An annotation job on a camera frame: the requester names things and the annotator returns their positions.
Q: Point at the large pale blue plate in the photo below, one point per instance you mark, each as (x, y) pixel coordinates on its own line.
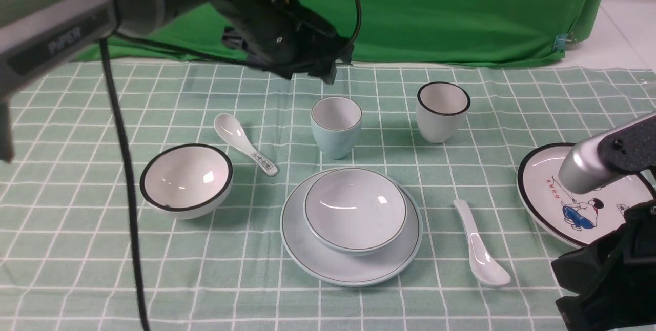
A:
(343, 269)

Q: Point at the black-rimmed white bowl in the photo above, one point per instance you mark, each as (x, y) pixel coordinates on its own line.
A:
(187, 181)

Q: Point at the black-rimmed cartoon plate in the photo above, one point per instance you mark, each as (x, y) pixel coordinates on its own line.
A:
(575, 219)

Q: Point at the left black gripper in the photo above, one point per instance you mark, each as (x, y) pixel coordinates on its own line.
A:
(284, 37)

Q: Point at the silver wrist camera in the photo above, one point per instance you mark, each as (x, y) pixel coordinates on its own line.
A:
(605, 158)

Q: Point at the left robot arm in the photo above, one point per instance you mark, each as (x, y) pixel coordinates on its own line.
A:
(40, 35)

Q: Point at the plain white ceramic spoon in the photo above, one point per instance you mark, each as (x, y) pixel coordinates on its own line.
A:
(483, 266)

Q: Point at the pale blue ceramic cup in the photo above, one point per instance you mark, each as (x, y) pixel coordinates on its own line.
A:
(336, 124)

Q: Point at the green backdrop cloth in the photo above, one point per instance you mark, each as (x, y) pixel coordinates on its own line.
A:
(519, 33)

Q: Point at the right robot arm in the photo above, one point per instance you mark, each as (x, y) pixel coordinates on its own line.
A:
(612, 280)

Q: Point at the black-rimmed white cup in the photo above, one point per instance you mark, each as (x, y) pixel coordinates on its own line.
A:
(440, 110)

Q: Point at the pale blue ceramic bowl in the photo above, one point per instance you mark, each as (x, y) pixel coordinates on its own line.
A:
(355, 210)

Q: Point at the white spoon with label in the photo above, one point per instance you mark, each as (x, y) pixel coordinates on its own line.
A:
(232, 133)

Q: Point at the green checked tablecloth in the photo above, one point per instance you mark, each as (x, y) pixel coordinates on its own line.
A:
(66, 262)

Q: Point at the blue backdrop clip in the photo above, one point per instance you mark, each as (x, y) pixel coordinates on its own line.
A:
(561, 42)

